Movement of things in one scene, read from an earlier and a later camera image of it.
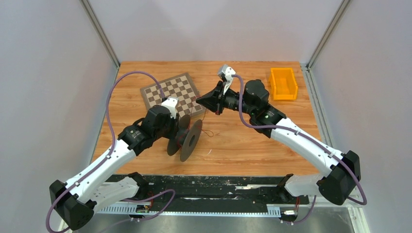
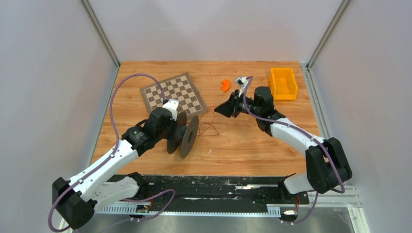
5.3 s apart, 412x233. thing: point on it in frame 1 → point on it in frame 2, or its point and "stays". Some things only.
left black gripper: [175, 124] stays
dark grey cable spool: [187, 137] stays
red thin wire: [204, 117] → [200, 135]
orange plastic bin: [283, 84] stays
